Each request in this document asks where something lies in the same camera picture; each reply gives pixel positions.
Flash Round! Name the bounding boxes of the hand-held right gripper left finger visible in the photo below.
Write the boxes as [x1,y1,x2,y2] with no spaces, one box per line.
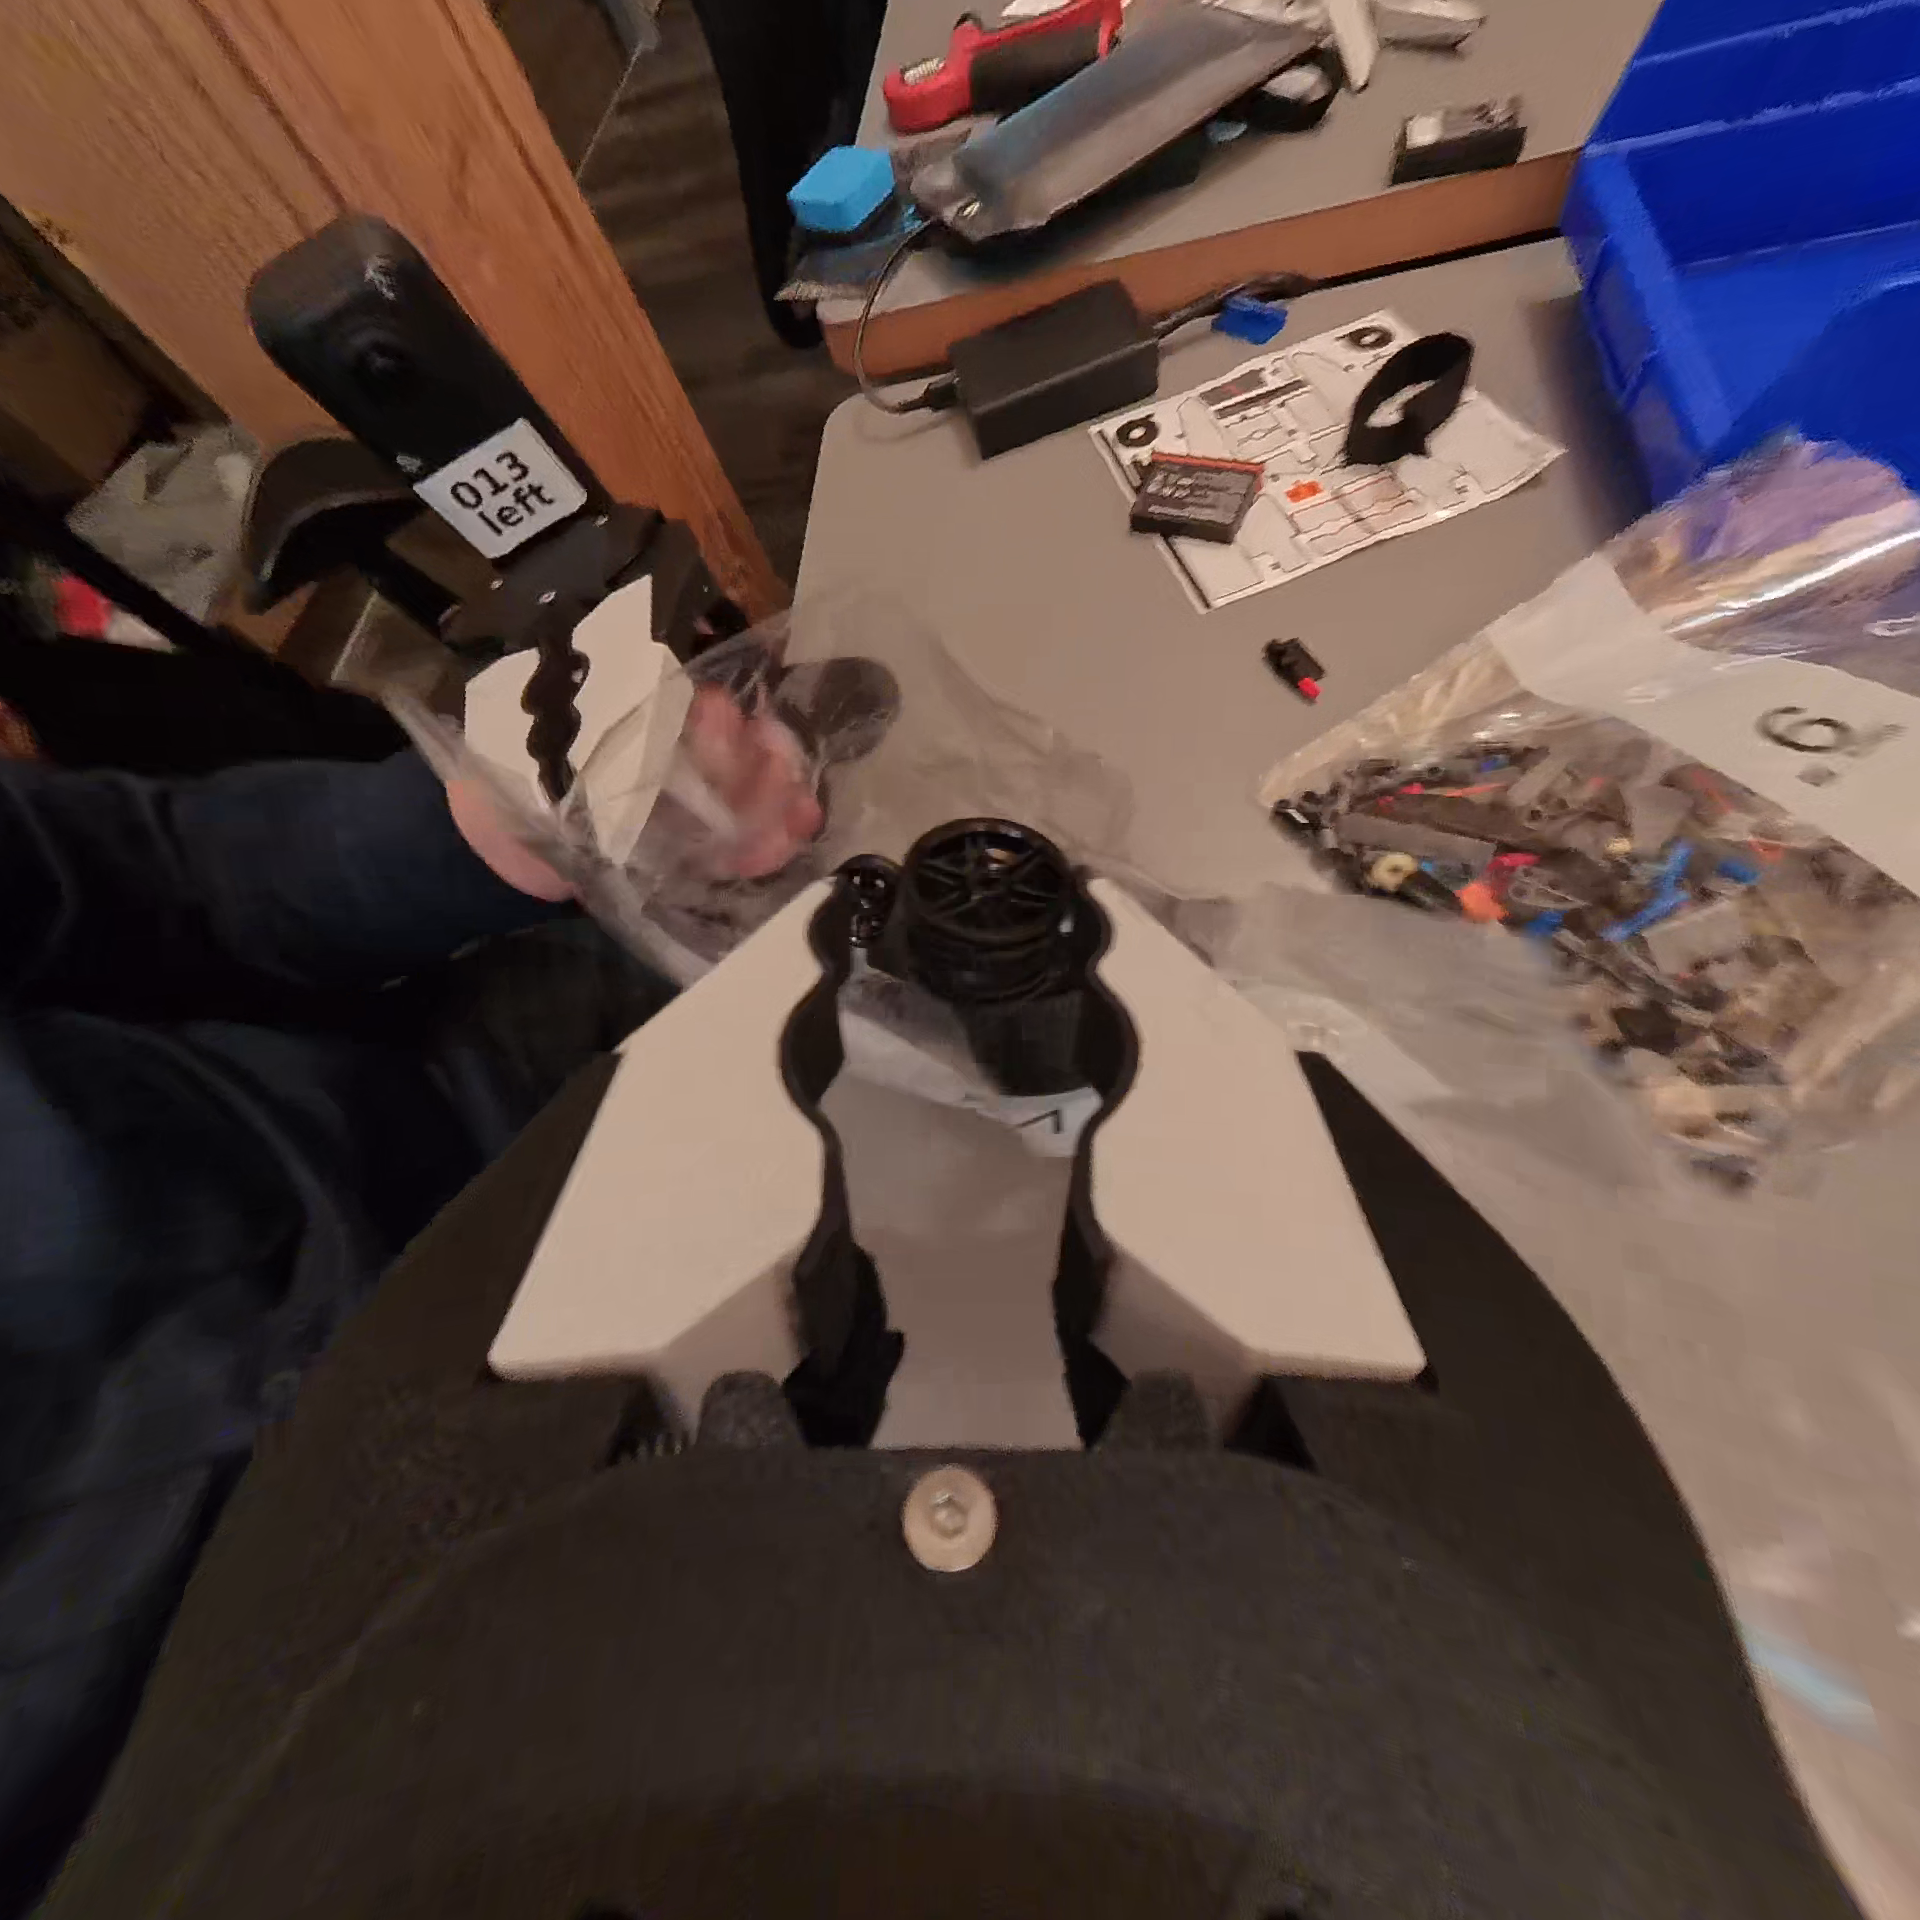
[485,877,904,1451]

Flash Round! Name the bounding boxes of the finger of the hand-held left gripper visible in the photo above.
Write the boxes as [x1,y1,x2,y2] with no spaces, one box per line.
[457,621,589,804]
[568,576,703,875]

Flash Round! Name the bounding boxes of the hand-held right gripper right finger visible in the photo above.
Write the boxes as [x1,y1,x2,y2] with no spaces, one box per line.
[1054,877,1431,1451]

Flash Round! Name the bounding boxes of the clear bag of black tyres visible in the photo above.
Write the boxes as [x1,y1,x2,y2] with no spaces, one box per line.
[398,591,1224,1164]

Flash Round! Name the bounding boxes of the black lego wheel rim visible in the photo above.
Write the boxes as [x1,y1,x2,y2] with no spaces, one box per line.
[829,815,1115,1100]

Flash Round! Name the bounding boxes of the white-labelled bag of dark parts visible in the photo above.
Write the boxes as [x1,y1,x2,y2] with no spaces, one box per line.
[1256,433,1920,1192]

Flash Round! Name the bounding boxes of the person's left forearm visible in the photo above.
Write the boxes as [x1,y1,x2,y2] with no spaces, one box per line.
[0,750,588,1037]

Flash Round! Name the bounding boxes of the person's left hand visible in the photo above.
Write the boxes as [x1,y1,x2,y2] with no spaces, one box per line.
[447,694,829,904]

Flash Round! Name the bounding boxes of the blue foam block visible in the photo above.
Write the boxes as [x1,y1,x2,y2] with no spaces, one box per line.
[783,142,904,243]

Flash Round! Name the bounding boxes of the black power adapter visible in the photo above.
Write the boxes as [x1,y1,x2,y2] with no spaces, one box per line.
[948,276,1163,460]

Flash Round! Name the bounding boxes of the person's legs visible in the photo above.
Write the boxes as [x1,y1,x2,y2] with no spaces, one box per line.
[0,929,662,1907]

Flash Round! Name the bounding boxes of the small black red box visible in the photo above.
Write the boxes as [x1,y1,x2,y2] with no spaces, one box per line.
[1127,451,1265,540]

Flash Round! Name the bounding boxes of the dark grey pouch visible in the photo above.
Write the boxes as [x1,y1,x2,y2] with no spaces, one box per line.
[895,16,1344,253]

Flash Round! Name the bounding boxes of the printed instruction sheet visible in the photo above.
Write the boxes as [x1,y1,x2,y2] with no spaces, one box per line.
[1091,307,1567,614]

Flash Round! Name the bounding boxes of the blue storage bin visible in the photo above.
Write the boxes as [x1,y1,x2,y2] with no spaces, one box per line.
[1558,0,1920,496]

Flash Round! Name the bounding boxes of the black cable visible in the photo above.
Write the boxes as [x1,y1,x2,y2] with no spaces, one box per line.
[847,223,963,419]

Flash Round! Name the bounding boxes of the wooden post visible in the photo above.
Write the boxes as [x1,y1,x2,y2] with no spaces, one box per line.
[0,0,782,632]

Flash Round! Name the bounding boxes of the red-handled tool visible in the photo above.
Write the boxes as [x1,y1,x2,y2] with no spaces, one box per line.
[881,0,1127,134]

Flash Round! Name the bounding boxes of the black strap loop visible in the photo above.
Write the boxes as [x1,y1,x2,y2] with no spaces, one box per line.
[1340,333,1478,470]

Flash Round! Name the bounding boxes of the white plastic bracket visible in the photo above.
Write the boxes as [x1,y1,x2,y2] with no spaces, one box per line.
[1199,0,1491,95]

